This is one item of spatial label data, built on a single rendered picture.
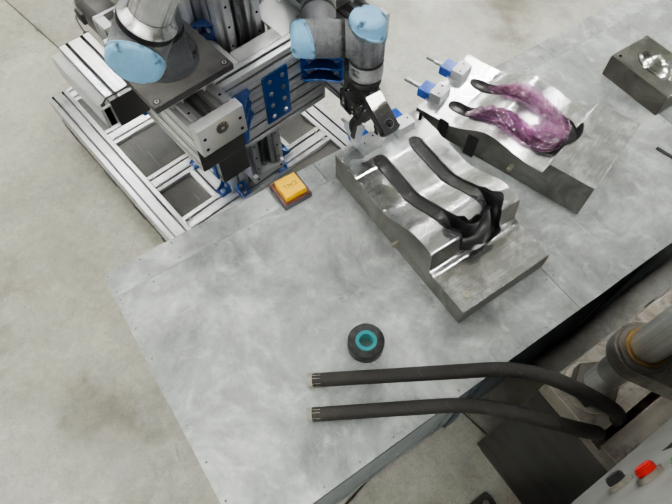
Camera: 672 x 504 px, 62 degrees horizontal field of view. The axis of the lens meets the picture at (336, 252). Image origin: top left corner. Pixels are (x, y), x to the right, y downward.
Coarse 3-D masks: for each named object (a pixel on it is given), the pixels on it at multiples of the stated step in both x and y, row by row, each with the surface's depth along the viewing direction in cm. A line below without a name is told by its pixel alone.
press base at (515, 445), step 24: (552, 408) 125; (504, 432) 156; (528, 432) 142; (552, 432) 130; (504, 456) 166; (528, 456) 150; (552, 456) 137; (576, 456) 126; (504, 480) 183; (528, 480) 159; (552, 480) 144; (576, 480) 132
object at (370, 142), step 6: (342, 120) 144; (366, 132) 140; (372, 132) 138; (348, 138) 142; (366, 138) 137; (372, 138) 137; (378, 138) 137; (366, 144) 136; (372, 144) 137; (378, 144) 138; (360, 150) 139; (366, 150) 137; (372, 150) 139
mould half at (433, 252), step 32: (416, 128) 142; (352, 160) 138; (416, 160) 138; (448, 160) 138; (352, 192) 142; (384, 192) 133; (448, 192) 131; (512, 192) 127; (384, 224) 134; (416, 224) 124; (512, 224) 131; (416, 256) 127; (448, 256) 125; (480, 256) 127; (512, 256) 127; (544, 256) 127; (448, 288) 124; (480, 288) 124
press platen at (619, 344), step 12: (636, 324) 100; (612, 336) 101; (624, 336) 99; (612, 348) 99; (624, 348) 98; (612, 360) 100; (624, 360) 97; (636, 360) 96; (624, 372) 98; (636, 372) 96; (648, 372) 96; (660, 372) 96; (636, 384) 99; (648, 384) 97; (660, 384) 95
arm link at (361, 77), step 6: (354, 72) 118; (360, 72) 117; (366, 72) 116; (372, 72) 117; (378, 72) 118; (354, 78) 119; (360, 78) 118; (366, 78) 118; (372, 78) 118; (378, 78) 119; (366, 84) 119
